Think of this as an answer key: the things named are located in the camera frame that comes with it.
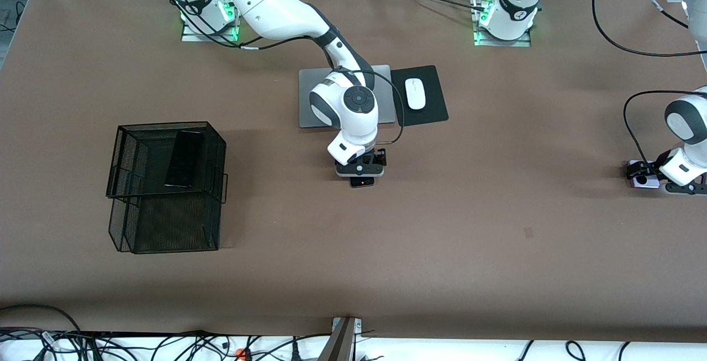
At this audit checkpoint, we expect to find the white computer mouse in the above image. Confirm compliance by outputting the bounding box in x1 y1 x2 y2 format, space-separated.
405 78 427 110

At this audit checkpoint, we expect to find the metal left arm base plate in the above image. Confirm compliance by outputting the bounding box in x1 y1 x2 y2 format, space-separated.
474 25 532 48

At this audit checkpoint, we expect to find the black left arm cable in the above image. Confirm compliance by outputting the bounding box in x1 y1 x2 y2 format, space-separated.
592 0 707 166

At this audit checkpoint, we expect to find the lilac flip phone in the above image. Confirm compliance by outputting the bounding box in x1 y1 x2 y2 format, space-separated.
630 161 661 189

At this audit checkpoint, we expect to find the long black smartphone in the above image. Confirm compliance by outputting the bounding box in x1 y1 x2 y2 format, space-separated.
165 131 205 189

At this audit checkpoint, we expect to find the black mouse pad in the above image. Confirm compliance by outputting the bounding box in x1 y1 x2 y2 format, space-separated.
390 65 449 128

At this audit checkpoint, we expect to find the silver laptop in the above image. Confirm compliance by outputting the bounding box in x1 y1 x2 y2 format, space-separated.
298 65 397 129

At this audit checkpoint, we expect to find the aluminium post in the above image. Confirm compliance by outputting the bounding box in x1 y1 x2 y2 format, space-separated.
318 317 362 361

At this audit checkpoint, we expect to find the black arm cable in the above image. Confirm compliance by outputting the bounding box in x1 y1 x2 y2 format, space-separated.
156 0 405 145
592 0 707 166

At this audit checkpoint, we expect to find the black wire mesh basket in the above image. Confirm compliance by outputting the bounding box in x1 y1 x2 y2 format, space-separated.
106 121 229 254

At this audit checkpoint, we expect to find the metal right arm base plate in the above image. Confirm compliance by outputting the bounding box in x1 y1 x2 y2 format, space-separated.
181 19 239 43

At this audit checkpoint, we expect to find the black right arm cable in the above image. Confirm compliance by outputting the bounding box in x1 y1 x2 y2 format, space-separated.
156 0 405 145

